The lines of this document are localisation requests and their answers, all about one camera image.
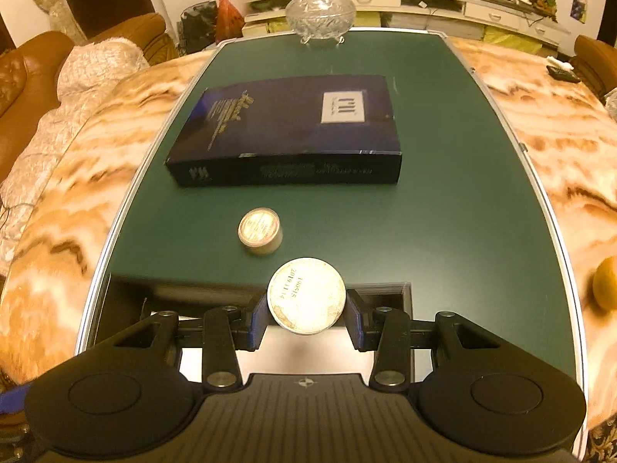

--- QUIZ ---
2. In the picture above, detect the black bag on floor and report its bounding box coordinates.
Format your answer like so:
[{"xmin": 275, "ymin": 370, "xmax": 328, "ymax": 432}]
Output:
[{"xmin": 178, "ymin": 1, "xmax": 217, "ymax": 54}]

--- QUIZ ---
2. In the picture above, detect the small round white jar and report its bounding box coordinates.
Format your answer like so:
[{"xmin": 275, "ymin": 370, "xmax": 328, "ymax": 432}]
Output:
[{"xmin": 238, "ymin": 207, "xmax": 282, "ymax": 255}]

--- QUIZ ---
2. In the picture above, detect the brown leather armchair right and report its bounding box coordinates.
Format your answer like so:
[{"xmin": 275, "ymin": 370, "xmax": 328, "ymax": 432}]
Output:
[{"xmin": 570, "ymin": 35, "xmax": 617, "ymax": 105}]

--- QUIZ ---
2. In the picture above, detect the white lace sofa cover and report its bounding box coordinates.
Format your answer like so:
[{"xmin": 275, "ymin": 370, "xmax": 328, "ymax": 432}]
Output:
[{"xmin": 1, "ymin": 38, "xmax": 148, "ymax": 277}]

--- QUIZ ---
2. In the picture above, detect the orange red plastic bag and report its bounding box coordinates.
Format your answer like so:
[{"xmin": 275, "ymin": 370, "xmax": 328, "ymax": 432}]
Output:
[{"xmin": 214, "ymin": 0, "xmax": 245, "ymax": 44}]

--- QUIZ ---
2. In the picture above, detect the green table mat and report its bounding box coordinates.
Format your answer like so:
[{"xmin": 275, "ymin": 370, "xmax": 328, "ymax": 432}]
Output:
[{"xmin": 75, "ymin": 27, "xmax": 590, "ymax": 459}]

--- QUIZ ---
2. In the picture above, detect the white TV cabinet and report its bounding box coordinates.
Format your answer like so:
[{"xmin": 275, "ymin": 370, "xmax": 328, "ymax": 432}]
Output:
[{"xmin": 240, "ymin": 0, "xmax": 570, "ymax": 55}]

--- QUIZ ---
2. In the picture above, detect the black open tray box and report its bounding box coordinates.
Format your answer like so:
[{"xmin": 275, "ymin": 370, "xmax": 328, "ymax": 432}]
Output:
[{"xmin": 94, "ymin": 273, "xmax": 416, "ymax": 387}]

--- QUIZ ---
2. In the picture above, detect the crystal glass lidded bowl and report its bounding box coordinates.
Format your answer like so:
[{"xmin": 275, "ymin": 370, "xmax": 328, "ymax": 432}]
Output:
[{"xmin": 285, "ymin": 0, "xmax": 357, "ymax": 45}]

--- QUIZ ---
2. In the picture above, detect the black remote control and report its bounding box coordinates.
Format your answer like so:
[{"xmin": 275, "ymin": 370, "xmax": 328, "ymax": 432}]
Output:
[{"xmin": 546, "ymin": 65, "xmax": 580, "ymax": 84}]

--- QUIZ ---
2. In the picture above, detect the orange fruit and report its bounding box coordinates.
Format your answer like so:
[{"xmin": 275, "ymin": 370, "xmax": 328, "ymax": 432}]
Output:
[{"xmin": 592, "ymin": 256, "xmax": 617, "ymax": 311}]

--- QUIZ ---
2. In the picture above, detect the brown leather sofa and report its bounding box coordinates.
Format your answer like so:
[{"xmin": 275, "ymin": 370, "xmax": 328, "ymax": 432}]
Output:
[{"xmin": 0, "ymin": 13, "xmax": 179, "ymax": 178}]

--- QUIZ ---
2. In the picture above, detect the dark blue gift box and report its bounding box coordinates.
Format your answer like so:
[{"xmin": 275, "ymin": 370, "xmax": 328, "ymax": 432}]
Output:
[{"xmin": 165, "ymin": 74, "xmax": 403, "ymax": 187}]

